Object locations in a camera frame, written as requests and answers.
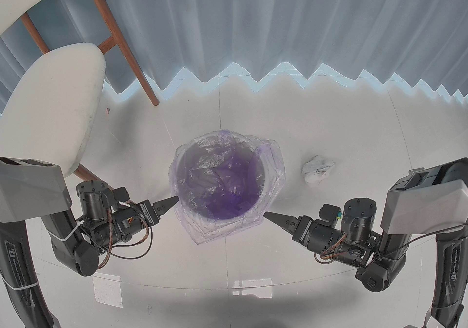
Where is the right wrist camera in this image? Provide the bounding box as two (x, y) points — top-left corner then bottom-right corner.
(319, 204), (343, 228)

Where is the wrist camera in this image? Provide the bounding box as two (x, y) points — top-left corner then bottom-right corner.
(319, 204), (343, 228)
(110, 188), (131, 207)

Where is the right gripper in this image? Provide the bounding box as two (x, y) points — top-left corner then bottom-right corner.
(292, 215), (346, 255)

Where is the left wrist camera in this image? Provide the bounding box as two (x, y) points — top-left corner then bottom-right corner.
(110, 188), (131, 207)

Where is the purple plastic bag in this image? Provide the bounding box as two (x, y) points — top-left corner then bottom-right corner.
(169, 130), (286, 245)

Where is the pale blue curtain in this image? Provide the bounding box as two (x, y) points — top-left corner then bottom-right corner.
(0, 0), (468, 115)

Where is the white trash bin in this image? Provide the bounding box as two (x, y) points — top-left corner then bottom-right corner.
(178, 132), (267, 224)

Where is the white cushioned wooden chair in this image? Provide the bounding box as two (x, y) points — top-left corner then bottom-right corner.
(0, 0), (160, 184)

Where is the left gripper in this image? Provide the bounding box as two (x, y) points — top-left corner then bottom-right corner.
(104, 200), (160, 245)

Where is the white paper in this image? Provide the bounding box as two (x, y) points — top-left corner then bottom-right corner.
(302, 155), (336, 188)

